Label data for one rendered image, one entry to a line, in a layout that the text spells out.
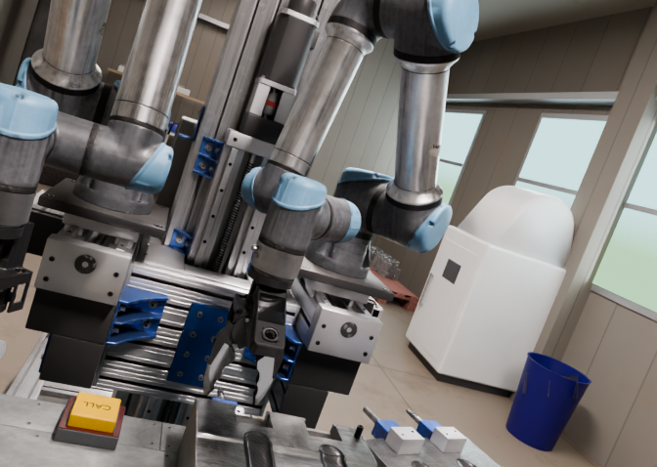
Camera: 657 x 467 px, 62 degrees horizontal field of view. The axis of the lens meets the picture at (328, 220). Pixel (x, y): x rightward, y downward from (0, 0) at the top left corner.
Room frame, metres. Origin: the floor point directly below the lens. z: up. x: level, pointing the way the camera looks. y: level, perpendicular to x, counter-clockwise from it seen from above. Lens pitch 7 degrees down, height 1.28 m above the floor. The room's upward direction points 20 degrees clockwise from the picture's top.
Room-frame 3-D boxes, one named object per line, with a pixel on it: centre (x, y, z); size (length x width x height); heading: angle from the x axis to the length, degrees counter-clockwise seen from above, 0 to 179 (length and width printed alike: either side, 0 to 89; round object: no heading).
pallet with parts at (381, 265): (5.93, -0.57, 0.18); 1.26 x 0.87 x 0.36; 18
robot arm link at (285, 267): (0.81, 0.06, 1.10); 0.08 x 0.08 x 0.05
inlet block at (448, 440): (0.97, -0.31, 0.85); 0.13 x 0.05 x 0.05; 34
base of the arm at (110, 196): (1.07, 0.42, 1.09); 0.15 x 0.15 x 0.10
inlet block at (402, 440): (0.91, -0.22, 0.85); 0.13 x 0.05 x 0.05; 34
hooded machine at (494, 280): (4.09, -1.35, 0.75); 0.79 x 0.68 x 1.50; 110
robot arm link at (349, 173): (1.22, -0.06, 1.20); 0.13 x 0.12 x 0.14; 57
